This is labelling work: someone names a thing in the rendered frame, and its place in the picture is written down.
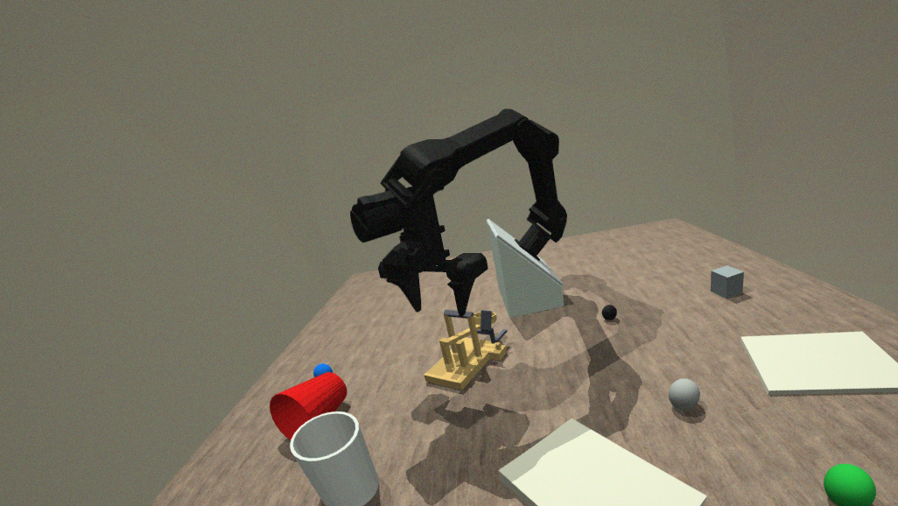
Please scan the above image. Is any red cup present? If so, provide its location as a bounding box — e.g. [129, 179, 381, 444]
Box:
[270, 372, 347, 440]

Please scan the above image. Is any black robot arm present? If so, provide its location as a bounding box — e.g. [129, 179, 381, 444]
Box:
[350, 109, 567, 282]

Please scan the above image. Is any white mug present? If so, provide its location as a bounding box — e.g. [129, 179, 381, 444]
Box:
[290, 411, 379, 506]

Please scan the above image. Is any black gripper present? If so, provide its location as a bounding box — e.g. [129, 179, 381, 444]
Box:
[378, 221, 488, 317]

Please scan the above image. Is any blue ball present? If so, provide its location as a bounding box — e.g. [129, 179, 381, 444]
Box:
[313, 363, 333, 377]

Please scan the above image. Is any cream flat rectangular sheet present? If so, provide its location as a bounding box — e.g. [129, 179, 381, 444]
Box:
[740, 331, 898, 395]

